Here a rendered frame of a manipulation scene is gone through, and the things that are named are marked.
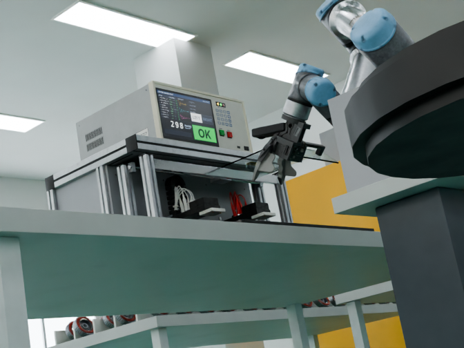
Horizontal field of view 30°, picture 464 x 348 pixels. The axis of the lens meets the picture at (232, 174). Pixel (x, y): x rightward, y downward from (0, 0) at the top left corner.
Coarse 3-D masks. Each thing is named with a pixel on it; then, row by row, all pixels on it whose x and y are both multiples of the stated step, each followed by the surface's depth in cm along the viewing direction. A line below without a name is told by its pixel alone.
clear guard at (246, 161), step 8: (256, 152) 273; (312, 152) 279; (240, 160) 278; (248, 160) 280; (256, 160) 281; (320, 160) 274; (328, 160) 277; (232, 168) 286; (240, 168) 288; (248, 168) 289
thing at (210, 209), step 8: (200, 200) 258; (208, 200) 259; (216, 200) 261; (192, 208) 260; (200, 208) 257; (208, 208) 257; (216, 208) 257; (176, 216) 264; (184, 216) 262; (192, 216) 262; (200, 216) 264
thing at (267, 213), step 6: (252, 204) 276; (258, 204) 276; (264, 204) 279; (246, 210) 278; (252, 210) 276; (258, 210) 275; (264, 210) 278; (240, 216) 279; (246, 216) 277; (252, 216) 276; (258, 216) 274; (270, 216) 277
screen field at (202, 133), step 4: (192, 124) 277; (196, 128) 278; (200, 128) 280; (204, 128) 281; (208, 128) 282; (212, 128) 284; (196, 132) 278; (200, 132) 279; (204, 132) 281; (208, 132) 282; (212, 132) 284; (196, 136) 277; (200, 136) 278; (204, 136) 280; (208, 136) 281; (212, 136) 283; (204, 140) 279; (208, 140) 281; (212, 140) 282
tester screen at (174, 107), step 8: (160, 96) 270; (168, 96) 273; (176, 96) 276; (184, 96) 279; (160, 104) 269; (168, 104) 272; (176, 104) 274; (184, 104) 277; (192, 104) 280; (200, 104) 283; (208, 104) 286; (160, 112) 268; (168, 112) 270; (176, 112) 273; (184, 112) 276; (192, 112) 279; (200, 112) 282; (208, 112) 285; (168, 120) 269; (176, 120) 272; (184, 120) 275; (168, 128) 268; (176, 128) 271; (184, 128) 274; (192, 128) 277; (168, 136) 267; (176, 136) 270; (192, 136) 275
